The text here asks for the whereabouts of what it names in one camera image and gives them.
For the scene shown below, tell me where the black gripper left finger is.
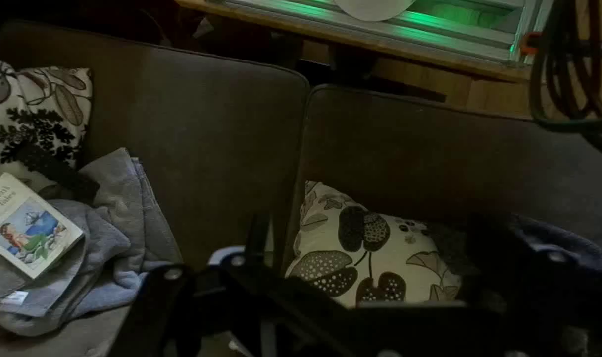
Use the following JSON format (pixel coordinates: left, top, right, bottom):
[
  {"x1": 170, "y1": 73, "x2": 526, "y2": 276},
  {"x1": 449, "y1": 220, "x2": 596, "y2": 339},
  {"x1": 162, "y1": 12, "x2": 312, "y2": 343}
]
[{"x1": 108, "y1": 212, "x2": 366, "y2": 357}]

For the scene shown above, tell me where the light blue-grey towel blanket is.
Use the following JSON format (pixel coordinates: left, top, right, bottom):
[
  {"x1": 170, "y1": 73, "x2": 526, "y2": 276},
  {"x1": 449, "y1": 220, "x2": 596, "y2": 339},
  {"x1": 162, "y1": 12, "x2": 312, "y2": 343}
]
[{"x1": 0, "y1": 145, "x2": 186, "y2": 339}]

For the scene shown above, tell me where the orange clamp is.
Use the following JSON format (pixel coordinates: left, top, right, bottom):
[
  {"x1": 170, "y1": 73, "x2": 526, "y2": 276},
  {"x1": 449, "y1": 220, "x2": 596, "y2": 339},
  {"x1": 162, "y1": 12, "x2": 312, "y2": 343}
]
[{"x1": 518, "y1": 30, "x2": 542, "y2": 60}]

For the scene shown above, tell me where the black cable bundle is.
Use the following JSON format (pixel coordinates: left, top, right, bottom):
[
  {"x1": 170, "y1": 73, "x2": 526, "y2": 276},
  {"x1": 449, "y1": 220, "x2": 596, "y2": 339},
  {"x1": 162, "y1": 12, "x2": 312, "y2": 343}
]
[{"x1": 526, "y1": 0, "x2": 602, "y2": 163}]

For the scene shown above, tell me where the illustrated children's book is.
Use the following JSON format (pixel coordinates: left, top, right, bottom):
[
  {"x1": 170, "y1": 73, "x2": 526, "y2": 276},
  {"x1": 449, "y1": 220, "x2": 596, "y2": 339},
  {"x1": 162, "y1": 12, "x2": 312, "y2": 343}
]
[{"x1": 0, "y1": 171, "x2": 87, "y2": 282}]

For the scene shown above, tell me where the dark blue cloth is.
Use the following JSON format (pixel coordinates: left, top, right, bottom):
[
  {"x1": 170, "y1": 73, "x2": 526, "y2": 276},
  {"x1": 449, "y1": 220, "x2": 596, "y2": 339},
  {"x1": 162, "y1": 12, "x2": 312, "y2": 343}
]
[{"x1": 510, "y1": 216, "x2": 602, "y2": 274}]

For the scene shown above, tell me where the white floral throw pillow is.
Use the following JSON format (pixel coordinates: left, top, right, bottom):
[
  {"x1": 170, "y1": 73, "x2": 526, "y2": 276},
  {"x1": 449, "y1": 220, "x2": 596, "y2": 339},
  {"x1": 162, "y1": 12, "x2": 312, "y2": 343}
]
[
  {"x1": 283, "y1": 181, "x2": 465, "y2": 309},
  {"x1": 0, "y1": 52, "x2": 95, "y2": 189}
]

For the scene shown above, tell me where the grey-brown fabric couch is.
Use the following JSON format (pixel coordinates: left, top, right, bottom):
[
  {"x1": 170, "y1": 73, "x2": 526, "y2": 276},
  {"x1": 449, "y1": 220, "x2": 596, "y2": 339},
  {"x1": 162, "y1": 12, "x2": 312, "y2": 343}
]
[{"x1": 0, "y1": 18, "x2": 602, "y2": 357}]

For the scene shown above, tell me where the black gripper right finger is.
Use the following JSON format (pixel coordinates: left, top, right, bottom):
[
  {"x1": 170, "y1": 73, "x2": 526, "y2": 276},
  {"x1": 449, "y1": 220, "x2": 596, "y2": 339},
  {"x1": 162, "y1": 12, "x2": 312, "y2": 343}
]
[{"x1": 461, "y1": 216, "x2": 602, "y2": 357}]

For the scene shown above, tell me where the wooden table with aluminium rails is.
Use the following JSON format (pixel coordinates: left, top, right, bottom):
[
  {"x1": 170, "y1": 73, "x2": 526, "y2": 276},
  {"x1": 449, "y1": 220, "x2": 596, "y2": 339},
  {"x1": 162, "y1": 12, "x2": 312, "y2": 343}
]
[{"x1": 176, "y1": 0, "x2": 562, "y2": 85}]

